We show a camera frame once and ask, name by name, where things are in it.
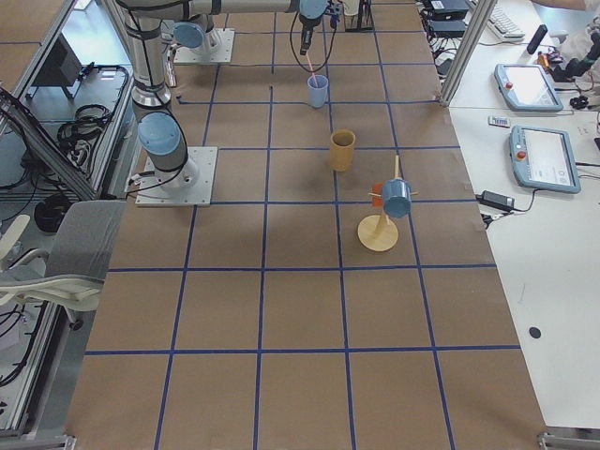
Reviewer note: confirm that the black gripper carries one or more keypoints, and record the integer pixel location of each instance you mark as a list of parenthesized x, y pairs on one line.
[(307, 31)]

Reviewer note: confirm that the pink chopstick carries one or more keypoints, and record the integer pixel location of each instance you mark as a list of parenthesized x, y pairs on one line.
[(312, 71)]

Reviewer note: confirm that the light blue plastic cup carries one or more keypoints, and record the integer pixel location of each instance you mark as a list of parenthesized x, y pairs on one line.
[(317, 96)]

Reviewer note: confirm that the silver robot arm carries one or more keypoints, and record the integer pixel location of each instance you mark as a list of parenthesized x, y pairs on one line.
[(158, 131)]

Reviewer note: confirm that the yellow cylindrical holder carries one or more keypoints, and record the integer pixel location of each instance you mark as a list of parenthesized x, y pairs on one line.
[(341, 149)]

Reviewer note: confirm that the orange hanging mug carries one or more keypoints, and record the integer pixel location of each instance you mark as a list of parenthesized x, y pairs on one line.
[(376, 194)]

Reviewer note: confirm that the dark blue hanging mug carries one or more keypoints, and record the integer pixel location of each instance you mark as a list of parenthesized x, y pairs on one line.
[(396, 198)]

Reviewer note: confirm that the white keyboard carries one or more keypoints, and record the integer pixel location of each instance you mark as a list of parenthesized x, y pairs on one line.
[(502, 27)]

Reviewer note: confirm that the wooden mug tree stand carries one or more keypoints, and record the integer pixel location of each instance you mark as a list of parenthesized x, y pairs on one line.
[(379, 233)]

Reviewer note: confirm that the upper teach pendant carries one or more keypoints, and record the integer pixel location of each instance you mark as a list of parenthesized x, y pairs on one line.
[(526, 88)]

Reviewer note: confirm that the teach pendant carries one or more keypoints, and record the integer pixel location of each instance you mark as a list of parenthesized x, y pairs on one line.
[(526, 88), (543, 158)]

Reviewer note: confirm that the black power brick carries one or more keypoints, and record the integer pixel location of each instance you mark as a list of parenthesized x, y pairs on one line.
[(496, 201)]

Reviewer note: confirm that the lower teach pendant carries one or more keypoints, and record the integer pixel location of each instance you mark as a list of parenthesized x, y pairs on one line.
[(543, 158)]

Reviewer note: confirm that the grey office chair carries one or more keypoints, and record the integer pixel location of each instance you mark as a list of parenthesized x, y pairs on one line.
[(71, 274)]

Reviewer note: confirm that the aluminium frame post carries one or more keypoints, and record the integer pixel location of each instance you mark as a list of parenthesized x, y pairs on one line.
[(474, 30)]

